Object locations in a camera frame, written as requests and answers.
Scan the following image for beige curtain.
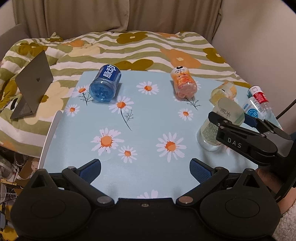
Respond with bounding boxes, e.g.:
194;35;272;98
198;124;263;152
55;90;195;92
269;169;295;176
13;0;222;42

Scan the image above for floor clutter boxes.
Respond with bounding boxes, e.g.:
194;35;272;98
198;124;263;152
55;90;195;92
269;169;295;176
1;148;39;240

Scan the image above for blue label water bottle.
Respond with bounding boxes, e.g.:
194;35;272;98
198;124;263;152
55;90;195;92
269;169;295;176
242;97;271;120

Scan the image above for blue plastic drink bottle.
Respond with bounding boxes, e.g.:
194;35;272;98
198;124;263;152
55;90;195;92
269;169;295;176
89;64;121;102

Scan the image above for floral striped bed quilt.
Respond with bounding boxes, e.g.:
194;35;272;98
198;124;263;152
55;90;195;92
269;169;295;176
1;31;249;158

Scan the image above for grey upholstered headboard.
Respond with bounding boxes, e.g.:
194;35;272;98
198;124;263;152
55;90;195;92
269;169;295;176
0;24;29;61

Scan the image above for yellow drink bottle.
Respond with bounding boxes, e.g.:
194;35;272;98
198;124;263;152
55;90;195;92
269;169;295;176
209;81;237;105

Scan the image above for clear white-label bottle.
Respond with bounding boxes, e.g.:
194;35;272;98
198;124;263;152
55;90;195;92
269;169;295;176
197;97;245;151

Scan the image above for person's right hand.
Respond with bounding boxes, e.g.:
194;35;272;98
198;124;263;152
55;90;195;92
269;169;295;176
255;167;282;193

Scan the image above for daisy print blue tablecloth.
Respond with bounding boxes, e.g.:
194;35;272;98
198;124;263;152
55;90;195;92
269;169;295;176
44;71;257;199

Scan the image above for red label water bottle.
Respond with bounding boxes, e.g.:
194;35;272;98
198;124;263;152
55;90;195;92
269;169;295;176
247;85;273;119

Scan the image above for grey open laptop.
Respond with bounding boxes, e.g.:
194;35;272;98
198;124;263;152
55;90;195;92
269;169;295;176
11;50;53;120

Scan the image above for orange peach drink bottle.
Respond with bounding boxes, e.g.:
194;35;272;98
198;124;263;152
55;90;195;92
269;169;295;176
171;66;197;99

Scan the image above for black cable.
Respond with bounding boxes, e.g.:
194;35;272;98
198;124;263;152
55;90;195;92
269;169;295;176
275;98;296;119

